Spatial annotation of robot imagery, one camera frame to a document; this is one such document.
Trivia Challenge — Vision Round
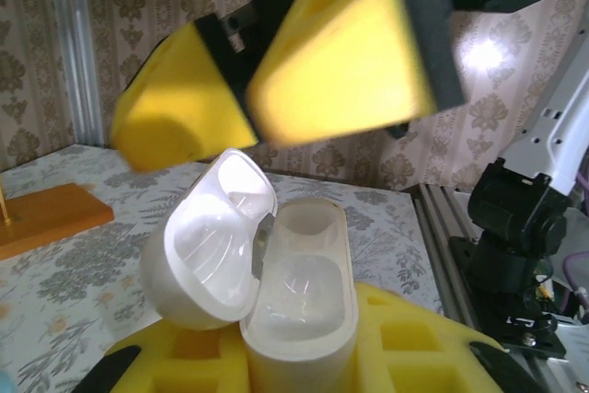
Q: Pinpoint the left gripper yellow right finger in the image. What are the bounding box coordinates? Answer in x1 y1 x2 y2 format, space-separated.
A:
353 281 553 393

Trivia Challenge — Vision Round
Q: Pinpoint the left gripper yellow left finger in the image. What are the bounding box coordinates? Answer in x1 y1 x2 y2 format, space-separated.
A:
94 318 254 393

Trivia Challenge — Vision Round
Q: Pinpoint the white oval charging case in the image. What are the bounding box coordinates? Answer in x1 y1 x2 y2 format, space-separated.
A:
140 147 359 393

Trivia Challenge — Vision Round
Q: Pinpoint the floral tablecloth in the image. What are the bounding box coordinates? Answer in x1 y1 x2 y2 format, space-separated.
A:
0 144 445 393

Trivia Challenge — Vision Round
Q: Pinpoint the gold glass rack wooden base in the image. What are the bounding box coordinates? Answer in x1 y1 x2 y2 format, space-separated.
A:
0 176 115 261

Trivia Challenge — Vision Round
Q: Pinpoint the aluminium frame post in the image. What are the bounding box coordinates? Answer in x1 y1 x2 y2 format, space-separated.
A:
54 0 105 145

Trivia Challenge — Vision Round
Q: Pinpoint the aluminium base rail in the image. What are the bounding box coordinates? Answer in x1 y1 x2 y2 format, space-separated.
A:
411 183 507 353

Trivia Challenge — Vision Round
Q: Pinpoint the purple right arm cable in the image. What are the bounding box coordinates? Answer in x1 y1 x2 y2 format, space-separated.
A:
563 249 589 320

